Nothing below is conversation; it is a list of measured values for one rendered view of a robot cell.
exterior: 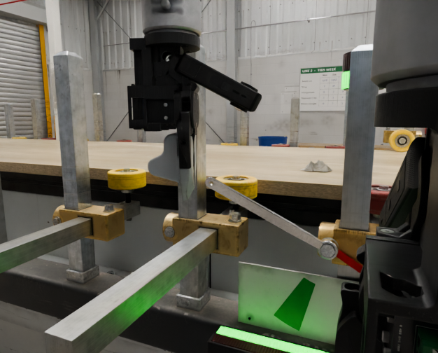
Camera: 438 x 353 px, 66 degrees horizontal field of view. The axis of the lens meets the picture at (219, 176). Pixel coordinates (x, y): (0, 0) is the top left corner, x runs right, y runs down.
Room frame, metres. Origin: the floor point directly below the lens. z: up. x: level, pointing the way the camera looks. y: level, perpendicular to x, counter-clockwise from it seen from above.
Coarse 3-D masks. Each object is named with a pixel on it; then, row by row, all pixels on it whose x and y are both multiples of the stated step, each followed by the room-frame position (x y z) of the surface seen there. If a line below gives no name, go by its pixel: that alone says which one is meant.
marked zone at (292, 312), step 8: (304, 280) 0.45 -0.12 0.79; (296, 288) 0.45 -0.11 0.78; (304, 288) 0.45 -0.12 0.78; (312, 288) 0.45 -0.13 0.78; (288, 296) 0.46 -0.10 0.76; (296, 296) 0.45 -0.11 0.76; (304, 296) 0.45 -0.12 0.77; (288, 304) 0.46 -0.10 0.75; (296, 304) 0.45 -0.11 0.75; (304, 304) 0.45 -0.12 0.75; (280, 312) 0.46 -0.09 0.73; (288, 312) 0.46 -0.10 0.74; (296, 312) 0.45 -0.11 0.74; (304, 312) 0.45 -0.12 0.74; (288, 320) 0.46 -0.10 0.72; (296, 320) 0.45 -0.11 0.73; (296, 328) 0.45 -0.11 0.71
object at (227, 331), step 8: (224, 328) 0.47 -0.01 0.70; (232, 328) 0.47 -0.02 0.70; (232, 336) 0.45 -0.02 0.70; (240, 336) 0.45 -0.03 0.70; (248, 336) 0.45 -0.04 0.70; (256, 336) 0.45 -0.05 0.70; (264, 344) 0.43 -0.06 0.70; (272, 344) 0.43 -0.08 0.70; (280, 344) 0.43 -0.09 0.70; (288, 344) 0.43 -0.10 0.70; (296, 352) 0.41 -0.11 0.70; (304, 352) 0.41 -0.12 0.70; (312, 352) 0.41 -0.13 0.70; (320, 352) 0.41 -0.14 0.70; (328, 352) 0.42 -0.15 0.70
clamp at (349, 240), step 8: (320, 224) 0.46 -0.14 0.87; (328, 224) 0.46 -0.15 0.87; (336, 224) 0.46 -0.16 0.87; (376, 224) 0.46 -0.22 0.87; (320, 232) 0.45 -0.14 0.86; (328, 232) 0.45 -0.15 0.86; (336, 232) 0.43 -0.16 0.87; (344, 232) 0.43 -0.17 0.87; (352, 232) 0.43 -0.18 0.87; (360, 232) 0.42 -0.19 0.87; (368, 232) 0.42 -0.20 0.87; (336, 240) 0.43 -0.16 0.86; (344, 240) 0.43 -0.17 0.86; (352, 240) 0.43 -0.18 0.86; (360, 240) 0.42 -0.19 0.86; (344, 248) 0.43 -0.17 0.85; (352, 248) 0.43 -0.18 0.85; (320, 256) 0.46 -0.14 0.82; (352, 256) 0.43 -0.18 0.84; (344, 264) 0.43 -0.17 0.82
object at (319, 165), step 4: (308, 164) 0.80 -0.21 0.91; (312, 164) 0.76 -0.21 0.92; (316, 164) 0.77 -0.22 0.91; (320, 164) 0.77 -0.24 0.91; (324, 164) 0.78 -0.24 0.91; (304, 168) 0.77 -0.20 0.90; (308, 168) 0.75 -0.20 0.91; (312, 168) 0.75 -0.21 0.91; (316, 168) 0.76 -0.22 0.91; (320, 168) 0.75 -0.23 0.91; (324, 168) 0.74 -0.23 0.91; (328, 168) 0.74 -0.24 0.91
